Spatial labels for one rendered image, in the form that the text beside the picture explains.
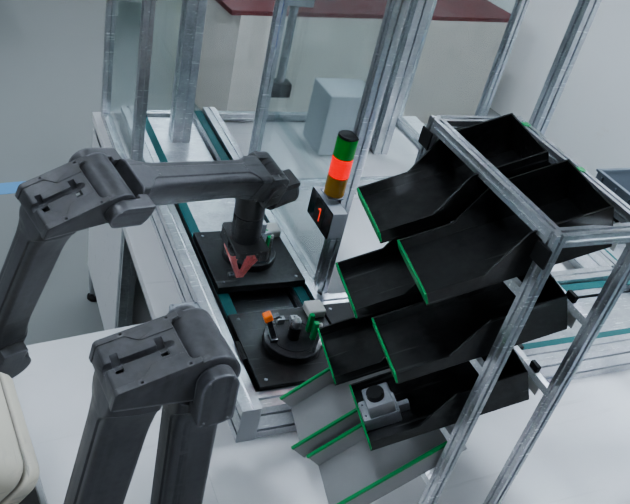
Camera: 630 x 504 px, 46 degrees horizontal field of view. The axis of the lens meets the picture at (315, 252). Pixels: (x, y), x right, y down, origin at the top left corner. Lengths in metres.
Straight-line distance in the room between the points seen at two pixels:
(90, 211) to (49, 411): 0.79
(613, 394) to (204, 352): 1.60
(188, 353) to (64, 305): 2.53
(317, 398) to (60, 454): 0.53
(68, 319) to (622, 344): 2.10
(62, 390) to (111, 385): 1.02
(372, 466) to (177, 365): 0.76
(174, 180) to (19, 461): 0.42
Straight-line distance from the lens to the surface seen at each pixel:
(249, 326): 1.76
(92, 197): 0.98
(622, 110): 5.39
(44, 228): 0.97
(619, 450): 2.03
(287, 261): 1.98
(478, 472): 1.78
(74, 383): 1.74
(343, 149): 1.67
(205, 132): 2.60
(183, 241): 2.01
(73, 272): 3.42
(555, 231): 1.03
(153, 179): 1.05
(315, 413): 1.52
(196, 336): 0.74
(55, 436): 1.65
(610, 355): 2.18
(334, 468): 1.46
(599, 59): 5.51
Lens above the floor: 2.13
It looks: 34 degrees down
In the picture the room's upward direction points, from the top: 14 degrees clockwise
